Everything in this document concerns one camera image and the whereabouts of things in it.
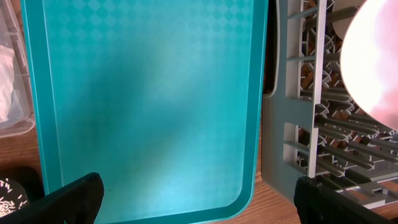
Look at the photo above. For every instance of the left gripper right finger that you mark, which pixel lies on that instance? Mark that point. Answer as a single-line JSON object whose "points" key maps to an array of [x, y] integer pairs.
{"points": [[317, 204]]}

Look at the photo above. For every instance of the clear plastic bin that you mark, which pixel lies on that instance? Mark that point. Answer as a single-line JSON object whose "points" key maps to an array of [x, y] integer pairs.
{"points": [[21, 116]]}

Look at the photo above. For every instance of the teal plastic tray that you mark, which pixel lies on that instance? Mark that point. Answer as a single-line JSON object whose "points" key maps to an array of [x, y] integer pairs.
{"points": [[161, 98]]}

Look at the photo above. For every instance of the spilled rice and nuts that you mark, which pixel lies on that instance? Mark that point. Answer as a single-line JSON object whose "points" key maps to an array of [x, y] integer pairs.
{"points": [[13, 196]]}

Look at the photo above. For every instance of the pink plate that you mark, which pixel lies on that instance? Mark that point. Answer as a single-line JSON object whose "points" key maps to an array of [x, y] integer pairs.
{"points": [[369, 60]]}

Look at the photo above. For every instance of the black plastic tray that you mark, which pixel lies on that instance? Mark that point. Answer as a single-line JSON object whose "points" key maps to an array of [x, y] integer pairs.
{"points": [[28, 178]]}

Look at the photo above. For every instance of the white napkin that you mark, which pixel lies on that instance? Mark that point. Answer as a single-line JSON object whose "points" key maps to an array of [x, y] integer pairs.
{"points": [[7, 80]]}

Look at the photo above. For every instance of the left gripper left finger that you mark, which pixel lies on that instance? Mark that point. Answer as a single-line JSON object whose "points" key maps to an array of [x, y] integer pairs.
{"points": [[77, 202]]}

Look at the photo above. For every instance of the grey dishwasher rack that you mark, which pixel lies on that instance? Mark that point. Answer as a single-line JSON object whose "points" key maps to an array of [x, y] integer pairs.
{"points": [[311, 125]]}

